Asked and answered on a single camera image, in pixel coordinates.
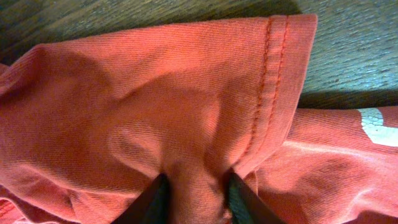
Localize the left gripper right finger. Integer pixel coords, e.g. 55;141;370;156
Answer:
226;172;285;224

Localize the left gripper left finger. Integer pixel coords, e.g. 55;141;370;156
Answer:
111;174;170;224

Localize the orange t-shirt with white logo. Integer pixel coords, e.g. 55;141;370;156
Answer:
1;14;397;223

